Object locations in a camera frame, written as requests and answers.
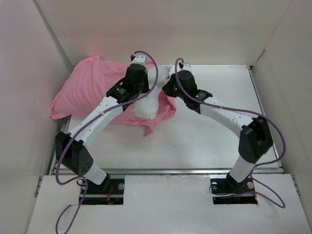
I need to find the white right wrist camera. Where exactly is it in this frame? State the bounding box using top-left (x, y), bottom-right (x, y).
top-left (178, 62), bottom-right (192, 72)

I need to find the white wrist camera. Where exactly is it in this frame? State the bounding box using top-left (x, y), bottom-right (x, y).
top-left (178, 62), bottom-right (192, 72)
top-left (131, 53), bottom-right (147, 67)

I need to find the aluminium front table rail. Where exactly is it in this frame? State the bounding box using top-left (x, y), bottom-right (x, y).
top-left (59, 167), bottom-right (284, 175)

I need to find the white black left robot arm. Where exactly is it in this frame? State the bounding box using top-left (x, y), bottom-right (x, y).
top-left (55, 62), bottom-right (149, 194)

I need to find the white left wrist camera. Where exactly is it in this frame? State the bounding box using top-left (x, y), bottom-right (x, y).
top-left (131, 53), bottom-right (147, 67)

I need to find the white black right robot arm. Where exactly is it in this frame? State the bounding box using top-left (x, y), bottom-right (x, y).
top-left (162, 70), bottom-right (273, 194)

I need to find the white pillow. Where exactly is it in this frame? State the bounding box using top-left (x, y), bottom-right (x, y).
top-left (134, 64), bottom-right (173, 120)

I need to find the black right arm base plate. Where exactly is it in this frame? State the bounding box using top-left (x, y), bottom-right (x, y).
top-left (209, 177), bottom-right (258, 205)

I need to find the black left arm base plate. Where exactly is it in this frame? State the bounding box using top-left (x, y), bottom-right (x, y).
top-left (76, 178), bottom-right (125, 205)

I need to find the pink satin pillowcase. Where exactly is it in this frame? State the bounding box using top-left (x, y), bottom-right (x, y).
top-left (50, 56), bottom-right (176, 136)

